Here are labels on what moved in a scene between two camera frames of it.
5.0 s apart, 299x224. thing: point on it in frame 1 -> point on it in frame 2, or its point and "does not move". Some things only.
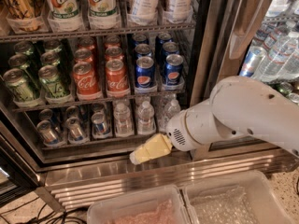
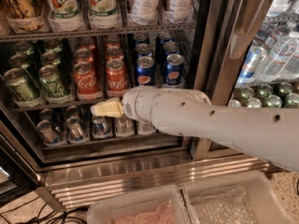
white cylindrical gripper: (177, 131) -> (130, 105)
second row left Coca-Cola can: (82, 55) does not move
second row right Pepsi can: (170, 48) does not move
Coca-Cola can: (117, 76) does not move
